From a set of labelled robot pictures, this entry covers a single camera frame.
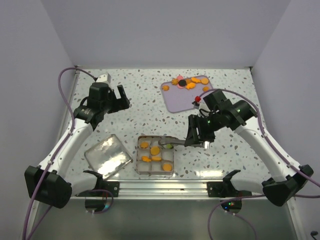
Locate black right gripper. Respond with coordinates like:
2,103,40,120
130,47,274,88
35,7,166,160
185,111,224,148

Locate metal serving tongs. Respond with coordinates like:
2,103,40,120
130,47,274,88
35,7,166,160
158,138,210,149

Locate orange round sandwich cookie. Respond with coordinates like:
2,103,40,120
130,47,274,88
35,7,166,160
162,163,173,172

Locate orange chip cookie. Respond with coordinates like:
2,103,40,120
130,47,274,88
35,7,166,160
150,146,161,156

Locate orange round cookie front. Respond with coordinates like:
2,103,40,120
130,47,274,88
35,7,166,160
151,156,162,162

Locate orange flower cookie front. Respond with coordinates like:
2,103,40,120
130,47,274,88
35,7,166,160
140,141,149,149

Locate orange fish cookie front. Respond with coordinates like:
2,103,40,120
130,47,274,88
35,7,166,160
141,156,152,163

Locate orange fish cookie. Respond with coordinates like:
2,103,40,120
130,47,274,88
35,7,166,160
185,82,196,90
141,156,152,163
191,77,201,84

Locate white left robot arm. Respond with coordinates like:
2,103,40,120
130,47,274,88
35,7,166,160
24,82,130,209

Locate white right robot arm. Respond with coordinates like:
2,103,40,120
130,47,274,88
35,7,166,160
184,89,314,207

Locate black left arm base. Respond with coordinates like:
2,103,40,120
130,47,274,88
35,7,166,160
75,181,120,198

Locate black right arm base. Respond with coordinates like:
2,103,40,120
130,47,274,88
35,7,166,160
206,169,252,198

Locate lavender cookie tray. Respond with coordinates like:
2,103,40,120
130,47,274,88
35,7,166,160
160,75,213,113

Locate orange swirl cookie left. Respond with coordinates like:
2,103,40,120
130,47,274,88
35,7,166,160
162,85,170,91

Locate orange swirl cookie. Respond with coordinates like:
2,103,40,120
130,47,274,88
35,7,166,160
202,86,210,92
162,85,170,91
171,78,179,86

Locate square cookie tin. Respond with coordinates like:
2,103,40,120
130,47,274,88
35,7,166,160
135,135,175,176

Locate orange swirl cookie right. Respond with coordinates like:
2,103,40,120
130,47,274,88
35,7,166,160
202,86,210,92

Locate orange fish cookie middle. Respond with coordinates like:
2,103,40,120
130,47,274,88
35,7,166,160
185,82,196,90

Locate silver tin lid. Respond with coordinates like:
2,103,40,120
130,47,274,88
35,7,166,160
84,134,133,180

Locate orange swirl cookie top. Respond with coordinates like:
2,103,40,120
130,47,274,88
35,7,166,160
171,78,179,86

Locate black sandwich cookie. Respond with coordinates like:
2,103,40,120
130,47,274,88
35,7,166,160
178,79,187,88

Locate orange round cookie right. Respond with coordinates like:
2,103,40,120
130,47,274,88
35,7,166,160
200,78,209,85

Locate orange fish cookie top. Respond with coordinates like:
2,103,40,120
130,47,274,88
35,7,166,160
191,77,201,84

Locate pink round cookie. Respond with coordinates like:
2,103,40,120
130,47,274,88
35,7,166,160
176,75,187,89

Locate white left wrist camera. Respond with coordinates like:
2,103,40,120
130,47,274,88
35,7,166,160
95,73,111,84

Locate red right cable connector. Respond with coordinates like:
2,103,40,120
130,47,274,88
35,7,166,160
192,96,201,105

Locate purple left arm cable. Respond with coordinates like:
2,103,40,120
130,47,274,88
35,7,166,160
21,67,101,240

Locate aluminium front rail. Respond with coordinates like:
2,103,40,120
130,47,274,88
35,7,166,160
66,174,263,200

